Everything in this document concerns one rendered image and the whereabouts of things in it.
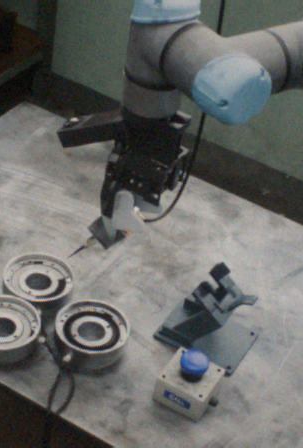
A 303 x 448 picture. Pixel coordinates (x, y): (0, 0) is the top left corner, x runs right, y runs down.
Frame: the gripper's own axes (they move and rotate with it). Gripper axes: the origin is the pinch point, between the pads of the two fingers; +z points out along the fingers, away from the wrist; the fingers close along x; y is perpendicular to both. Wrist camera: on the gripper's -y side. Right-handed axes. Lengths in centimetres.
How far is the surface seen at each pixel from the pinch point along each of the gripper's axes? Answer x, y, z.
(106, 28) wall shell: 155, -85, 61
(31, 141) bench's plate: 30.0, -33.0, 16.8
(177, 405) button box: -10.3, 18.0, 15.7
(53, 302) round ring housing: -5.8, -5.0, 13.5
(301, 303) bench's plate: 21.0, 24.4, 17.1
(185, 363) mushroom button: -8.3, 17.1, 9.8
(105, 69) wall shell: 155, -84, 75
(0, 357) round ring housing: -18.1, -5.4, 14.5
